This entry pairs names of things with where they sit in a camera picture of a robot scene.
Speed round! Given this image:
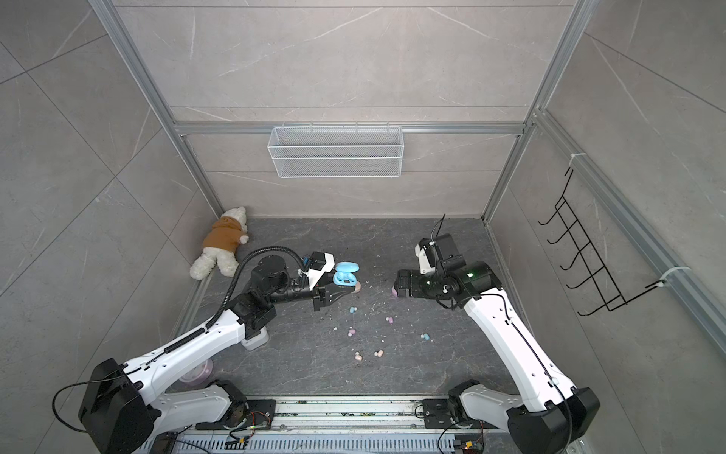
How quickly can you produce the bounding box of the blue earbud charging case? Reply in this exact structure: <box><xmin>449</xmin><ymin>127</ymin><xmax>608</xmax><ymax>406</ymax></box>
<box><xmin>333</xmin><ymin>262</ymin><xmax>359</xmax><ymax>287</ymax></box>

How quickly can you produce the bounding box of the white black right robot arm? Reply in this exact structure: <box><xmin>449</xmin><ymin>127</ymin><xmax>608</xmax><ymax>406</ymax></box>
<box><xmin>393</xmin><ymin>261</ymin><xmax>600</xmax><ymax>453</ymax></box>

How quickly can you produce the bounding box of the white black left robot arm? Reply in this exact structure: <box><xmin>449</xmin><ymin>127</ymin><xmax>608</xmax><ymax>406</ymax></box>
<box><xmin>66</xmin><ymin>246</ymin><xmax>360</xmax><ymax>453</ymax></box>

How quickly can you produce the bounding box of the white digital scale device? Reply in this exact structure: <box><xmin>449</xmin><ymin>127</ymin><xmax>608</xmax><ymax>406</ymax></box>
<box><xmin>241</xmin><ymin>327</ymin><xmax>270</xmax><ymax>351</ymax></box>

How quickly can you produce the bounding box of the white teddy bear brown hoodie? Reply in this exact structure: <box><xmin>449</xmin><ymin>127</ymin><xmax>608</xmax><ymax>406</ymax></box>
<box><xmin>189</xmin><ymin>206</ymin><xmax>250</xmax><ymax>281</ymax></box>

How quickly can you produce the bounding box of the purple round container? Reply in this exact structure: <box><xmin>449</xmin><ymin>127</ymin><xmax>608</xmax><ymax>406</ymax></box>
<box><xmin>180</xmin><ymin>359</ymin><xmax>213</xmax><ymax>386</ymax></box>

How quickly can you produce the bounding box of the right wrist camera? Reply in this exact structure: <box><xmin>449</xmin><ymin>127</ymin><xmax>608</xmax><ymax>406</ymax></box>
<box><xmin>415</xmin><ymin>234</ymin><xmax>461</xmax><ymax>276</ymax></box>

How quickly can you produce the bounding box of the aluminium rail front frame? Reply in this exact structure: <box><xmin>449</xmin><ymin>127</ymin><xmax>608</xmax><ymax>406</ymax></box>
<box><xmin>138</xmin><ymin>395</ymin><xmax>518</xmax><ymax>453</ymax></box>

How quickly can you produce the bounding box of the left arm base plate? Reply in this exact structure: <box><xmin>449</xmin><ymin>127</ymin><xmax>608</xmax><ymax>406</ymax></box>
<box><xmin>195</xmin><ymin>399</ymin><xmax>277</xmax><ymax>431</ymax></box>

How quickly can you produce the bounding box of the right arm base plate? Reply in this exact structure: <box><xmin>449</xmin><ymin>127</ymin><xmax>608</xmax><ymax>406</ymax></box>
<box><xmin>413</xmin><ymin>397</ymin><xmax>495</xmax><ymax>429</ymax></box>

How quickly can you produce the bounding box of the white wire mesh basket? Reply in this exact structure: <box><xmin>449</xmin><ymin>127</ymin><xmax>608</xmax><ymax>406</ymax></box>
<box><xmin>268</xmin><ymin>126</ymin><xmax>405</xmax><ymax>179</ymax></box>

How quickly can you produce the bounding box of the black wire hook rack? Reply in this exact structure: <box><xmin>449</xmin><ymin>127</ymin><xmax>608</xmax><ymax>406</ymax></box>
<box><xmin>537</xmin><ymin>166</ymin><xmax>691</xmax><ymax>318</ymax></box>

